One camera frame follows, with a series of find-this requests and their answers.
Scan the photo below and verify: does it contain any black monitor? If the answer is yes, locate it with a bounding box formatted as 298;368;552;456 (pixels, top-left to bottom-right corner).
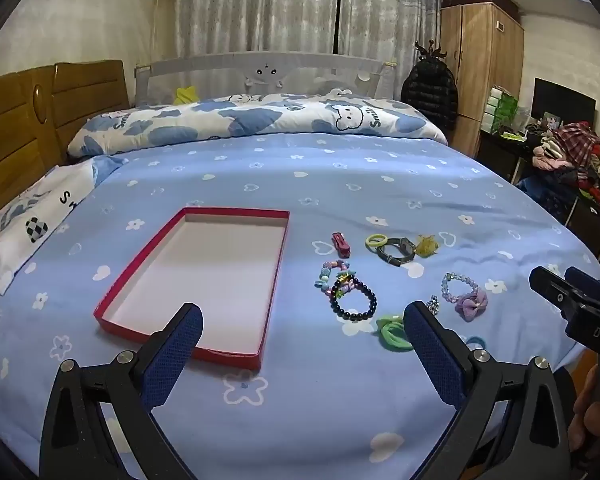
532;77;597;126

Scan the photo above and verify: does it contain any dark desk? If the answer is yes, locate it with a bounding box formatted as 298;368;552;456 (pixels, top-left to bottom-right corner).
477;127;600;261

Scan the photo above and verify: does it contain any person's right hand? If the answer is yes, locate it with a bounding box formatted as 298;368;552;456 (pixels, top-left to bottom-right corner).
569;364;600;461

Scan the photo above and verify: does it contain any red shallow cardboard box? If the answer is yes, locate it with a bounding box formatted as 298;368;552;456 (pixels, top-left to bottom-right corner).
93;207;290;372

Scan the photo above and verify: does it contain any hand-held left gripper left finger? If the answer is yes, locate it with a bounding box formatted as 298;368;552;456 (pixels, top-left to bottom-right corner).
39;303;204;480

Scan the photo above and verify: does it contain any blue flowered bed sheet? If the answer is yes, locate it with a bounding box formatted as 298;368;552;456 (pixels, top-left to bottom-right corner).
0;132;600;480

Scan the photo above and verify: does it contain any black puffer coat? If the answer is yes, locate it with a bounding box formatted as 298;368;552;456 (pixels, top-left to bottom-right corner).
401;57;458;133

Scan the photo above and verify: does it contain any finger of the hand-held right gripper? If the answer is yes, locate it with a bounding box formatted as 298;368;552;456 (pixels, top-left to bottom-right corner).
564;266;600;311
529;266;588;318

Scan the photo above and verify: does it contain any wooden headboard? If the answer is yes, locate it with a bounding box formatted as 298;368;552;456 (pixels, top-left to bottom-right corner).
0;59;131;228

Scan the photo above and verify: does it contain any green hair tie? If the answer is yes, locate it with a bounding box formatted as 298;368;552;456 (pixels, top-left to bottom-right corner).
376;314;416;353

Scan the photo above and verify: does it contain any stack of green-white boxes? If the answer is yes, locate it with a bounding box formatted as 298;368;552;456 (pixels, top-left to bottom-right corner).
481;85;520;135

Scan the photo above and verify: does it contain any black bead bracelet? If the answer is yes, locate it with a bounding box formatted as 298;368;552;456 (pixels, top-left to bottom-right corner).
329;278;378;321

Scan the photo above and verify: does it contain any pile of clothes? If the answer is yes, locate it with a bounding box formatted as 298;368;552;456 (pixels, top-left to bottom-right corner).
532;121;600;211

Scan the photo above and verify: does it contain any dark coat rack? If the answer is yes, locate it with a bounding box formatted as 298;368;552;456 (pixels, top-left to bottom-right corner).
414;40;448;63

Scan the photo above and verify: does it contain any wooden wardrobe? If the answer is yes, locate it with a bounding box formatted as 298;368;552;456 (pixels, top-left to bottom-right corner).
439;2;526;158

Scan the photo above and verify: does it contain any colourful bead bracelet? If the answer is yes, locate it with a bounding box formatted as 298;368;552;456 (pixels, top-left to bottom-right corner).
315;259;357;297

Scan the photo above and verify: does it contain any grey bed guard rail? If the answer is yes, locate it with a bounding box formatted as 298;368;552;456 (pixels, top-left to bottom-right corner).
134;51;396;107

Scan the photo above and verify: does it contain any blue and white quilt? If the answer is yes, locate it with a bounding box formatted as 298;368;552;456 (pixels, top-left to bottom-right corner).
66;92;449;157

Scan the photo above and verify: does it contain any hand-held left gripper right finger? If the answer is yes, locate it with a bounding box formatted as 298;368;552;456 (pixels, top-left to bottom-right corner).
403;301;578;480

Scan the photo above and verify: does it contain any dark box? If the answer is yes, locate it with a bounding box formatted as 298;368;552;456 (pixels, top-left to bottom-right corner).
441;0;521;20

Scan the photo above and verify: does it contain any purple bow bead bracelet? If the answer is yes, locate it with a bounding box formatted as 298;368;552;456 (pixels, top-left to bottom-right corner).
441;272;489;321

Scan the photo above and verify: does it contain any yellow-green scrunchie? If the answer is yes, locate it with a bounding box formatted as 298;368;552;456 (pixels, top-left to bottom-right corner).
414;233;440;257

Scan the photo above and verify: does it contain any white and blue pillow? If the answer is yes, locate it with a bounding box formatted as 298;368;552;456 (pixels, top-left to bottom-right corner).
0;155;128;295

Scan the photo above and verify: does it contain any grey patterned curtain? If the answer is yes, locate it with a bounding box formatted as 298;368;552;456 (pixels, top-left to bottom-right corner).
337;0;443;88
174;0;340;58

